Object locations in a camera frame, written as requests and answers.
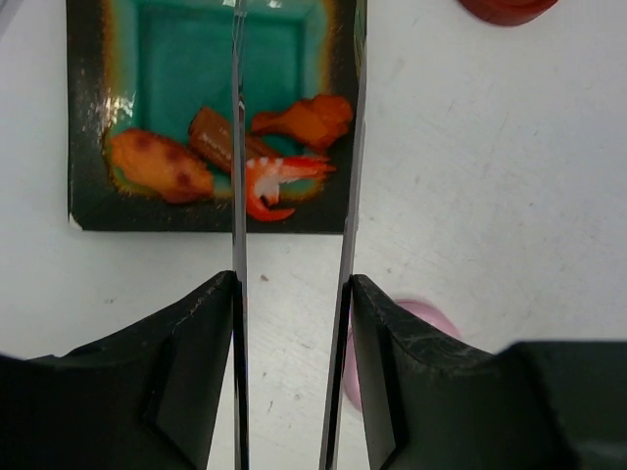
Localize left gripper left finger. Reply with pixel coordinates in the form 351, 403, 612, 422
1, 271, 234, 469

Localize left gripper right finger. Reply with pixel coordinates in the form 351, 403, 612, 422
352, 275, 626, 469

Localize metal tongs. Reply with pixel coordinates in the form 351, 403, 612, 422
231, 1, 367, 469

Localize orange fried piece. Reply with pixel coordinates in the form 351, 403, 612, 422
110, 128, 214, 204

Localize toy shrimp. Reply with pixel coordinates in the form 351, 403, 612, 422
245, 156, 336, 222

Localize brown tofu roll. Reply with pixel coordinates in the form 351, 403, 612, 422
188, 106, 283, 173

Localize orange chicken drumstick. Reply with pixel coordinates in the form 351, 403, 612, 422
251, 94, 354, 153

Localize black square food plate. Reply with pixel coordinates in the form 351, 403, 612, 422
66, 1, 366, 232

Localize red round lid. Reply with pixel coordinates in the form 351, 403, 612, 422
458, 0, 557, 26

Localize pink lid with brown handle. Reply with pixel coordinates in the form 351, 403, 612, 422
343, 300, 461, 412

